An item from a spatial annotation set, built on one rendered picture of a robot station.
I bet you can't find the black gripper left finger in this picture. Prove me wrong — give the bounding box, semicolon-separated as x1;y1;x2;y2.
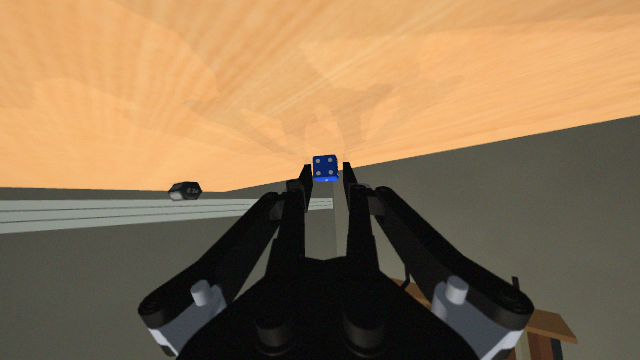
137;164;313;357

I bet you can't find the blue die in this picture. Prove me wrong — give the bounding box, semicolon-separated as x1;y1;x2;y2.
312;154;339;182

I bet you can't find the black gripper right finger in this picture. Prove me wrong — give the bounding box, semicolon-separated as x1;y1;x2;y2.
343;162;534;360

